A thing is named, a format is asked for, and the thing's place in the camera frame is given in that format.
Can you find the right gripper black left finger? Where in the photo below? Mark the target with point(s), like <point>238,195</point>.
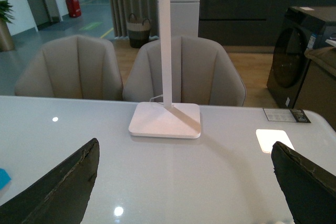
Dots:
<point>60,196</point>

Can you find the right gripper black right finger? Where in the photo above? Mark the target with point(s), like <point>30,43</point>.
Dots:
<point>308,188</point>

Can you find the blue toy block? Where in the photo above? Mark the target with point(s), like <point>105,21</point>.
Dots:
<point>4,178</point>

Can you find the label sticker on table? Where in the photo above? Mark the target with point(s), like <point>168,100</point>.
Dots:
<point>286,115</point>

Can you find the brown covered furniture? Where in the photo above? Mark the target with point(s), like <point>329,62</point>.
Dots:
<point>317,93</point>

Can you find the beige chair left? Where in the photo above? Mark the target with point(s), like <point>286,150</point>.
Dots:
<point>75,67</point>

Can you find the beige chair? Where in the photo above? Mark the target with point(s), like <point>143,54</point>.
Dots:
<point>202,73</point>
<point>75,67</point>

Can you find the beige chair right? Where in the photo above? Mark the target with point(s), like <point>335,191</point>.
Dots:
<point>202,73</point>

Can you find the black washing machine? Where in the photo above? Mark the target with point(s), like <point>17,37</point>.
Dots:
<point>303,28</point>

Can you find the woven storage basket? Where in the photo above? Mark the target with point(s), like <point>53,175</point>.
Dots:
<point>138,30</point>

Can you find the potted green plant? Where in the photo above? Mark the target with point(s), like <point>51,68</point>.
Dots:
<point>7,43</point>

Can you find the dark kitchen counter cabinet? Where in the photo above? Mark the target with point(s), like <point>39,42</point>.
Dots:
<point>247,22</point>

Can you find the red bin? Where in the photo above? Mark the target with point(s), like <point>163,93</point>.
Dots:
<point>74,10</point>

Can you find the white tall cabinet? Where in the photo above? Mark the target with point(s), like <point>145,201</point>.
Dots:
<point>184,15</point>

